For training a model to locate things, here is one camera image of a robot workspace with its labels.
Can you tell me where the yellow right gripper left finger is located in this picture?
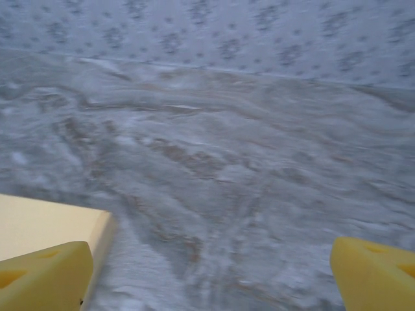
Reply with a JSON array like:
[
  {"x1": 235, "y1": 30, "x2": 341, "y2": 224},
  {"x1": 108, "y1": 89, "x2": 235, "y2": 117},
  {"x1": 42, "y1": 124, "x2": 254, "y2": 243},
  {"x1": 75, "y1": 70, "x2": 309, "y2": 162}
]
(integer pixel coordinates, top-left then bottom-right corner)
[{"x1": 0, "y1": 240, "x2": 94, "y2": 311}]

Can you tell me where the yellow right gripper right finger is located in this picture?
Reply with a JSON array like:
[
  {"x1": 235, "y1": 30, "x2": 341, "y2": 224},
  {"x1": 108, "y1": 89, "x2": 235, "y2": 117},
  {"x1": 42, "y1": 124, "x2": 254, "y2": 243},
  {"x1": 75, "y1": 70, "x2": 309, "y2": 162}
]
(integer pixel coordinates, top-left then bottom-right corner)
[{"x1": 329, "y1": 236, "x2": 415, "y2": 311}]

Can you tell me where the yellow paper box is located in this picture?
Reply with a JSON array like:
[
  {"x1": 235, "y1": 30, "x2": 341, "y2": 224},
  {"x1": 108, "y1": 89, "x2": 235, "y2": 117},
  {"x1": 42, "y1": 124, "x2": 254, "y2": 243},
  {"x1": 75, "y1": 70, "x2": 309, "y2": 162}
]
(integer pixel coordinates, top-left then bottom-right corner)
[{"x1": 0, "y1": 193, "x2": 117, "y2": 305}]

